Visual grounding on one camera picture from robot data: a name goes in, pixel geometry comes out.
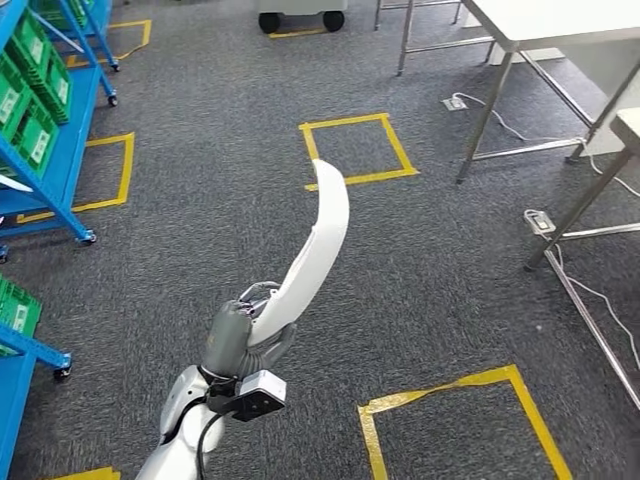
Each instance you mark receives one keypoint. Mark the white cabinet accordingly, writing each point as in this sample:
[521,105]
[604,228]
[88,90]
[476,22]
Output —
[610,79]

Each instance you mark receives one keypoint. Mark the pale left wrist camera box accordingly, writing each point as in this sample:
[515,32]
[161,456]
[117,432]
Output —
[260,391]

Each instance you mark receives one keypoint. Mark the white top table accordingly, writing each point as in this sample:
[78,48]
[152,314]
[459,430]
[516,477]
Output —
[550,16]

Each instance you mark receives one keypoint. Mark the white curved plastic part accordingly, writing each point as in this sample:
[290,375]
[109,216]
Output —
[310,265]

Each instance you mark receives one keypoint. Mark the steel table frame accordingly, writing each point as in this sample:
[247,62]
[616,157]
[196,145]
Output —
[406,33]

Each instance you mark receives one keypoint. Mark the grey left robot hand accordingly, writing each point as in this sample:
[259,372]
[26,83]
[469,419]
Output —
[225,341]

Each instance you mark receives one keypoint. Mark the white cart black wheels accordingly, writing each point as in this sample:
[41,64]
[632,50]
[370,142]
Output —
[300,5]

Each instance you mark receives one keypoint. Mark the grey floor socket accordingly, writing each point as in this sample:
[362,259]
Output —
[455,103]

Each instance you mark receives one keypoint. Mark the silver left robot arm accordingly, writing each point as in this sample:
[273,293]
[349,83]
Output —
[175,404]

